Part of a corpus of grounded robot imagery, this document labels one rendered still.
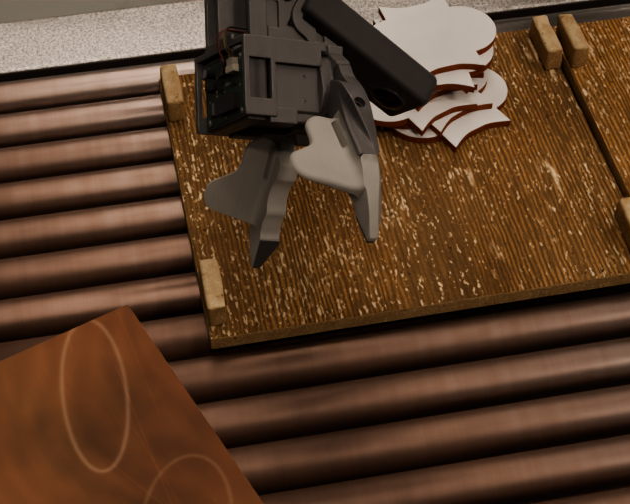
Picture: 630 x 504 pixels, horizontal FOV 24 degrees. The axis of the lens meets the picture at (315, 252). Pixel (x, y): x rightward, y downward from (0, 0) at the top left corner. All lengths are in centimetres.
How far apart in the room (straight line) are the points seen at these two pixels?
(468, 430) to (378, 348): 11
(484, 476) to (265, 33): 44
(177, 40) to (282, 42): 65
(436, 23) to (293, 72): 54
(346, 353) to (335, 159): 39
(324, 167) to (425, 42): 56
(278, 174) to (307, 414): 30
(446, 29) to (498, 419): 43
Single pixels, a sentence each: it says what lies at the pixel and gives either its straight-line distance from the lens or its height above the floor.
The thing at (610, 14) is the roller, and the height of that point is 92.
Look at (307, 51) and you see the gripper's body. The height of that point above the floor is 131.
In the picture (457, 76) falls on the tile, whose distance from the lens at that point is 143.
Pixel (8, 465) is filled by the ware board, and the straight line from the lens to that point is 109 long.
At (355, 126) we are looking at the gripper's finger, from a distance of 93.
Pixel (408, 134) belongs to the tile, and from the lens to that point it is 143.
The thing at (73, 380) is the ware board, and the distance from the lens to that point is 112.
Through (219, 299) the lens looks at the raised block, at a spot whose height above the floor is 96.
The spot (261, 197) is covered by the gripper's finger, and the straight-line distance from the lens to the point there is 102.
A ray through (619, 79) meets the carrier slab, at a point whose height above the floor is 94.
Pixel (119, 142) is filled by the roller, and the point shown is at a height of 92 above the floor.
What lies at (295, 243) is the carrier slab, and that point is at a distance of 134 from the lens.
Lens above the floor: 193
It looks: 48 degrees down
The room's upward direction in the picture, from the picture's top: straight up
